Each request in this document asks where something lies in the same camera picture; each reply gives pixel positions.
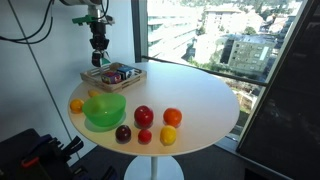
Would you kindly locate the small orange toy fruit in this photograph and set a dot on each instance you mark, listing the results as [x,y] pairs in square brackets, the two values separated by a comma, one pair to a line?
[76,105]

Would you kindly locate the red toy apple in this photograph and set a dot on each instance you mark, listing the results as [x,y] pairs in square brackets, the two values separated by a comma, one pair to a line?
[143,116]

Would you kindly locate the small red toy fruit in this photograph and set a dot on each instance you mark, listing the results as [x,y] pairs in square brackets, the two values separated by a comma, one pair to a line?
[144,136]

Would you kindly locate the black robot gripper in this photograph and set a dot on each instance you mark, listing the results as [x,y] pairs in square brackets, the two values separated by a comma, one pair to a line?
[99,38]

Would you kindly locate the yellow toy banana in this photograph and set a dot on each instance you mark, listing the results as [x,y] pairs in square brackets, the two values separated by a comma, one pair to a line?
[92,93]

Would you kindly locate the wooden slatted tray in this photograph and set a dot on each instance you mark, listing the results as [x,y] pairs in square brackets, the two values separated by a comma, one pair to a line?
[100,84]

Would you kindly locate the yellow toy lemon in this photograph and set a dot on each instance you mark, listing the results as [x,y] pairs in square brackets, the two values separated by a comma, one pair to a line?
[168,135]

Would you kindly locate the dark purple toy plum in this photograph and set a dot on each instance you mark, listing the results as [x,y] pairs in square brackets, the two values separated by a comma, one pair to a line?
[123,133]

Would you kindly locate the orange red toy tomato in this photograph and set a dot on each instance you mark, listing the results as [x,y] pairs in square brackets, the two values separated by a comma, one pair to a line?
[172,117]

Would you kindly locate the blue number four block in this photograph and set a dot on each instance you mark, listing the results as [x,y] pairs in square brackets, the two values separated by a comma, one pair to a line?
[125,72]

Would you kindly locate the black window handrail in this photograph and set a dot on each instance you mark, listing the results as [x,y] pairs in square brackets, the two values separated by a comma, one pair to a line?
[206,70]

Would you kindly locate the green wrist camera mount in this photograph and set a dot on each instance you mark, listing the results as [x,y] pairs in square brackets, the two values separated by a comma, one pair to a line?
[81,20]

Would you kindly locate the green translucent plastic bowl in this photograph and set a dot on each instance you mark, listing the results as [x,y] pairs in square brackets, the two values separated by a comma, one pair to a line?
[104,110]

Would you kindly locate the white table pedestal base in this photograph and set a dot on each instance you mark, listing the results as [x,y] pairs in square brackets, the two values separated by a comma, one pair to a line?
[154,168]

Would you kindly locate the blue orange bar clamp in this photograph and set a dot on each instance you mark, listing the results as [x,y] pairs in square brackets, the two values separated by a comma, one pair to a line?
[46,150]

